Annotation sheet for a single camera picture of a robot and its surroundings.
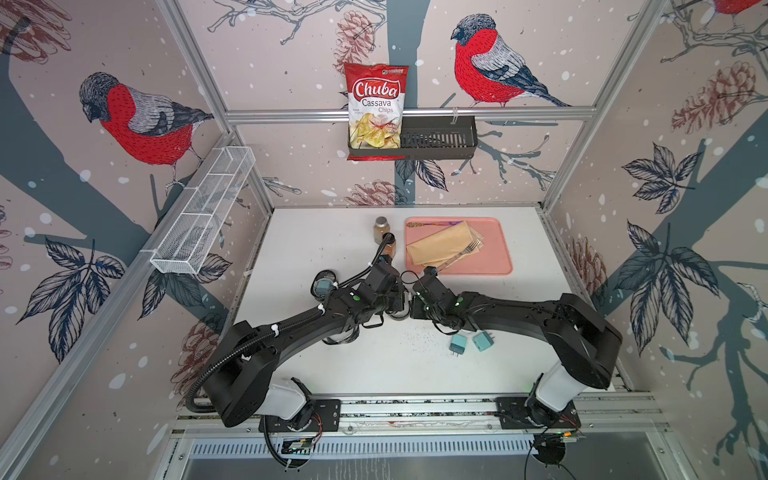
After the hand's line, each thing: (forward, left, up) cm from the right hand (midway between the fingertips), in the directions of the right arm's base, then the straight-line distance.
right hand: (411, 304), depth 89 cm
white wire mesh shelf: (+25, +59, +27) cm, 69 cm away
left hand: (+1, +1, +8) cm, 8 cm away
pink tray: (+21, -29, -3) cm, 36 cm away
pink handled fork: (+25, -23, -3) cm, 34 cm away
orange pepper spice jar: (+20, +7, +2) cm, 22 cm away
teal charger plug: (-11, -14, -3) cm, 17 cm away
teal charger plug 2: (-9, -21, -4) cm, 23 cm away
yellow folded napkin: (+26, -13, -3) cm, 29 cm away
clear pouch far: (-4, +2, +2) cm, 5 cm away
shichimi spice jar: (+27, +11, +5) cm, 29 cm away
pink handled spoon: (+36, -2, -3) cm, 36 cm away
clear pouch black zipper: (+11, +29, -1) cm, 31 cm away
